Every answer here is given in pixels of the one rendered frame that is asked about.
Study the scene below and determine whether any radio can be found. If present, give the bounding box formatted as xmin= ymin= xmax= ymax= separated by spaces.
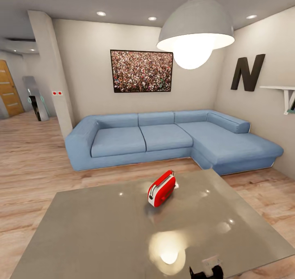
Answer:
xmin=148 ymin=170 xmax=176 ymax=207

